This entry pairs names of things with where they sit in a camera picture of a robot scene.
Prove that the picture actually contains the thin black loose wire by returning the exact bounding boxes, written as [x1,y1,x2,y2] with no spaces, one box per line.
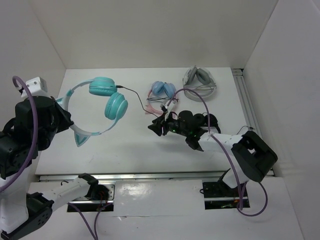
[237,125,256,136]

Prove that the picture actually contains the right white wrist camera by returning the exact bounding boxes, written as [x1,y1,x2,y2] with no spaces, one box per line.
[160,99,176,113]

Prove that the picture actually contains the black headphone audio cable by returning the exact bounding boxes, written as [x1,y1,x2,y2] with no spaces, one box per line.
[115,84,161,118]

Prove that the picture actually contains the pink blue cat-ear headphones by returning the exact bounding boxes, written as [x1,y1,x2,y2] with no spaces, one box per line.
[145,81,176,115]

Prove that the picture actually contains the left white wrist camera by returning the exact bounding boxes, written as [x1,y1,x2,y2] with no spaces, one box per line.
[25,77,50,97]

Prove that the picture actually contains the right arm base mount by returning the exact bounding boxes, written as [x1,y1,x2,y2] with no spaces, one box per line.
[199,179,240,210]

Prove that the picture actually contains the grey white headphones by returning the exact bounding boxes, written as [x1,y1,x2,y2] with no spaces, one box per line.
[182,65,217,100]

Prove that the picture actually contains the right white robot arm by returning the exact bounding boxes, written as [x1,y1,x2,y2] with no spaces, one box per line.
[148,110,278,196]

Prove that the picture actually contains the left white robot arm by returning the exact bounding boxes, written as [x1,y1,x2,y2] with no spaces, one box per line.
[0,96,99,240]

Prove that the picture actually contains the aluminium side rail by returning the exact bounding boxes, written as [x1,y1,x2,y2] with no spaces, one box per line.
[231,68,261,135]

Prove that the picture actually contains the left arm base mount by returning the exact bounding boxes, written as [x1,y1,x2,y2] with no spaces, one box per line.
[69,173,115,213]

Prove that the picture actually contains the aluminium front rail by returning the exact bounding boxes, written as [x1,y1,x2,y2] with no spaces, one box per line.
[39,171,224,182]

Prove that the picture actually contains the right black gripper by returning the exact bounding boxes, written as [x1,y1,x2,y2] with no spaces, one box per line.
[148,110,189,137]

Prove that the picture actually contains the black headphones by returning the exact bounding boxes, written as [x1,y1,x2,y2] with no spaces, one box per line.
[193,113,221,134]

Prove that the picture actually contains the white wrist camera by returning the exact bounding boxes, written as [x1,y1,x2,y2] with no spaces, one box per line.
[25,77,50,97]
[160,99,176,113]

